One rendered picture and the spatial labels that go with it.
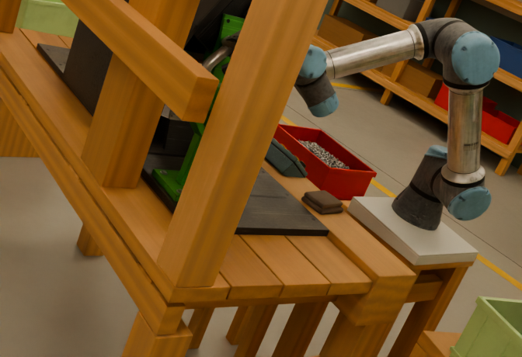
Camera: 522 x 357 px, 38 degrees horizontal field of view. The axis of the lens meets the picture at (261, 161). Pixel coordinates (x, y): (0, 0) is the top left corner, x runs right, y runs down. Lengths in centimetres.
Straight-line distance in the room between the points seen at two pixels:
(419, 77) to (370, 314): 597
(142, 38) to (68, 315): 151
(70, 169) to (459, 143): 99
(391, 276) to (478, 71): 54
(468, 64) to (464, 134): 21
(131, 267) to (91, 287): 142
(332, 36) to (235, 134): 716
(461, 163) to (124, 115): 90
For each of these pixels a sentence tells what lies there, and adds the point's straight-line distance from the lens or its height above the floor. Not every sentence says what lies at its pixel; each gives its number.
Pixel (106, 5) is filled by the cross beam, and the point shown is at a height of 126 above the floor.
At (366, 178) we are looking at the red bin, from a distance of 245.
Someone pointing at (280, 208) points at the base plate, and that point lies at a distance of 194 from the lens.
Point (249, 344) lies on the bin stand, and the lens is 258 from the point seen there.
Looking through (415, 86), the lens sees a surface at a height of 31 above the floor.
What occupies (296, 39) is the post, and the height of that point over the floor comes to 140.
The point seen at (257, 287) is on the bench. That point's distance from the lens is 160.
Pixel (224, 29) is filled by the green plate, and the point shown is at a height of 123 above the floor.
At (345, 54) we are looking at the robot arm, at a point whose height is 130.
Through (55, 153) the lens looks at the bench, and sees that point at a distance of 200.
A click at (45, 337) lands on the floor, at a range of 273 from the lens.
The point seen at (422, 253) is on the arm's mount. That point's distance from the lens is 211.
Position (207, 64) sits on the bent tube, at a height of 115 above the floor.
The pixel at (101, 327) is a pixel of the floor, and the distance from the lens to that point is 284.
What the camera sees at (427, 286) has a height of 73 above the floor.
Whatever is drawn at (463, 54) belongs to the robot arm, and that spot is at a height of 142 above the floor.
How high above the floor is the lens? 163
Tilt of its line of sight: 19 degrees down
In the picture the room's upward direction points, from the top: 22 degrees clockwise
